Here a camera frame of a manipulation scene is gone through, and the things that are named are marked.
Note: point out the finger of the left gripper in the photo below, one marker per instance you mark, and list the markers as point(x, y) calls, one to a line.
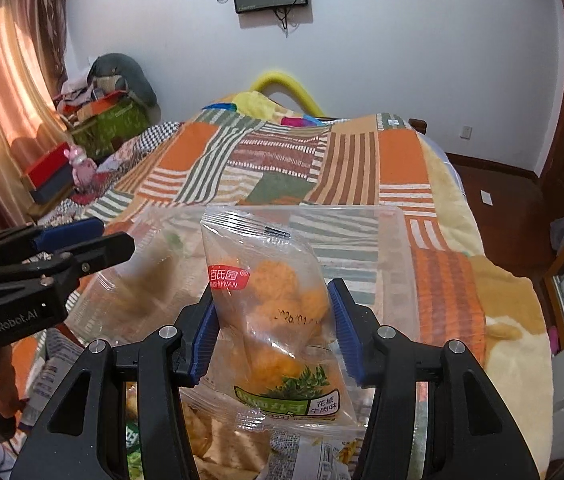
point(23, 242)
point(89, 257)

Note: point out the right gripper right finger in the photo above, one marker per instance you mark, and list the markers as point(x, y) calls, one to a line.
point(471, 434)

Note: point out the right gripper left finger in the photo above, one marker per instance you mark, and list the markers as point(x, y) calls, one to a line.
point(81, 432)

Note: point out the orange fried snack bag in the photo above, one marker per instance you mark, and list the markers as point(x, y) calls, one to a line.
point(277, 342)

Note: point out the clear plastic storage box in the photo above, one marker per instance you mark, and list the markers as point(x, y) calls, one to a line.
point(365, 246)

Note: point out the clear cookie bag green edge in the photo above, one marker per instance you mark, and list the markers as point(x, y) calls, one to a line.
point(231, 441)

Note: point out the left hand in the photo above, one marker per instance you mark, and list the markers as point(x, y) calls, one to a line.
point(10, 401)

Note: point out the red and black box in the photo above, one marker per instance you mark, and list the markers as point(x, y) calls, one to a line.
point(50, 175)

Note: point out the pink plush toy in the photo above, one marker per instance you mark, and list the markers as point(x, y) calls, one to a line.
point(83, 167)

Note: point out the green patterned storage box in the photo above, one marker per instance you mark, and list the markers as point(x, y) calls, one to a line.
point(104, 133)

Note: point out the grey pillow on pile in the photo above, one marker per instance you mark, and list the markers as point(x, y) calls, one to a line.
point(129, 76)

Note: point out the patchwork striped bed blanket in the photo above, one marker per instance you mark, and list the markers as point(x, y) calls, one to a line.
point(248, 150)

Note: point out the orange striped curtain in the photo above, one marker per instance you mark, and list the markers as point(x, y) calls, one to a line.
point(29, 125)

